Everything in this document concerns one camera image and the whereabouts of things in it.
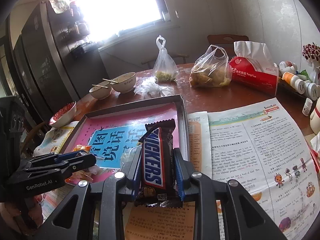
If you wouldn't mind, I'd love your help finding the orange snack packet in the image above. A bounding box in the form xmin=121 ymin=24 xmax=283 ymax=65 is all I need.
xmin=65 ymin=144 xmax=93 ymax=185

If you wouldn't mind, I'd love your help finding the Snickers chocolate bar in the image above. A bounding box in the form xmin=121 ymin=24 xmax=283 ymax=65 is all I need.
xmin=135 ymin=119 xmax=183 ymax=208

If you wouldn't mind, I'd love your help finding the newspaper left sheet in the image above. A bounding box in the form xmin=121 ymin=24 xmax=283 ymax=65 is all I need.
xmin=34 ymin=121 xmax=78 ymax=220

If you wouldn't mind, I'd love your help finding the newspaper sheet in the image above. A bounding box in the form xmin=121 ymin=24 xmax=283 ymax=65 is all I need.
xmin=34 ymin=121 xmax=78 ymax=220
xmin=123 ymin=97 xmax=320 ymax=240

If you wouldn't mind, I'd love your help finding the red dotted bowl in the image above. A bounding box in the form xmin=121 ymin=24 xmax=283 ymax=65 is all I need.
xmin=49 ymin=101 xmax=76 ymax=128

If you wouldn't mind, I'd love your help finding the grey cardboard tray box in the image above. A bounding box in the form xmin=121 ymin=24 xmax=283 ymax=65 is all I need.
xmin=60 ymin=95 xmax=190 ymax=182

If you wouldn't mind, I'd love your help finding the newspaper right sheet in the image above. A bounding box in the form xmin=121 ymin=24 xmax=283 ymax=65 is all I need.
xmin=123 ymin=97 xmax=320 ymax=240

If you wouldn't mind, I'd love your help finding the white bowl left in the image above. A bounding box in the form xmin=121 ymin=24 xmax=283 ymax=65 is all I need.
xmin=89 ymin=81 xmax=112 ymax=100

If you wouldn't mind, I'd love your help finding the white bowl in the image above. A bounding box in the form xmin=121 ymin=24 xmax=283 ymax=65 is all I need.
xmin=111 ymin=72 xmax=136 ymax=94
xmin=89 ymin=81 xmax=112 ymax=100

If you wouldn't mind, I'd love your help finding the wooden chopstick on left bowl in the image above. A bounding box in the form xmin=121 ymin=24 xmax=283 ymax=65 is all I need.
xmin=92 ymin=84 xmax=108 ymax=89

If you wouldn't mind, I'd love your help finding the wooden chopstick on bowl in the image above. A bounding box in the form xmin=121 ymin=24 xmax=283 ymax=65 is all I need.
xmin=103 ymin=79 xmax=119 ymax=83
xmin=92 ymin=84 xmax=108 ymax=89

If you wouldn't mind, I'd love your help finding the dark refrigerator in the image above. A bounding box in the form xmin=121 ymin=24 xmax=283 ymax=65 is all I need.
xmin=6 ymin=0 xmax=111 ymax=131

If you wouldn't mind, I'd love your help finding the wooden chopstick on right bowl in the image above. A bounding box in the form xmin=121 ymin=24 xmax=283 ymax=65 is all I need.
xmin=103 ymin=79 xmax=119 ymax=83

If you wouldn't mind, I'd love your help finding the white bowl right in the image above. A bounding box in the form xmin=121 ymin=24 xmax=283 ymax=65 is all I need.
xmin=111 ymin=72 xmax=136 ymax=94

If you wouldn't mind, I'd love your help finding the crumpled clear plastic bag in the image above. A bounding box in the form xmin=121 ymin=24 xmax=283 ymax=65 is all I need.
xmin=134 ymin=77 xmax=174 ymax=98

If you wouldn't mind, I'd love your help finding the white rabbit figurine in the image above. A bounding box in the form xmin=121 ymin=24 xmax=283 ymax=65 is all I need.
xmin=310 ymin=106 xmax=320 ymax=135

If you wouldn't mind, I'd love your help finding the small white bottle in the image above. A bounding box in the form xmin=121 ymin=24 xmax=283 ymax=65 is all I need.
xmin=302 ymin=98 xmax=313 ymax=116

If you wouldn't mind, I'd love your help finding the tied clear plastic bag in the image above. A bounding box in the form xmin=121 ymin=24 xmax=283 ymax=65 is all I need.
xmin=153 ymin=35 xmax=178 ymax=82

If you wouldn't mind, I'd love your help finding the white medicine bottle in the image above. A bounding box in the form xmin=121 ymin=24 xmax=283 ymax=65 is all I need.
xmin=305 ymin=82 xmax=317 ymax=101

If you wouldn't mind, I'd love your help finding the orange cap medicine bottle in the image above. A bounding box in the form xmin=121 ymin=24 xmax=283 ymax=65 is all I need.
xmin=283 ymin=72 xmax=305 ymax=94

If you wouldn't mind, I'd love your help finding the plastic bag with yellow food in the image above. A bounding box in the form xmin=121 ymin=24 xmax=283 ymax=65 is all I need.
xmin=189 ymin=44 xmax=232 ymax=88

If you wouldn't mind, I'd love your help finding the red tissue pack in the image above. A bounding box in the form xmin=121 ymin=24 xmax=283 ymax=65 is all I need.
xmin=229 ymin=41 xmax=279 ymax=96

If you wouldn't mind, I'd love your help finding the wooden chair back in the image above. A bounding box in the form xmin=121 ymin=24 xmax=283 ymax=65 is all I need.
xmin=207 ymin=34 xmax=249 ymax=58

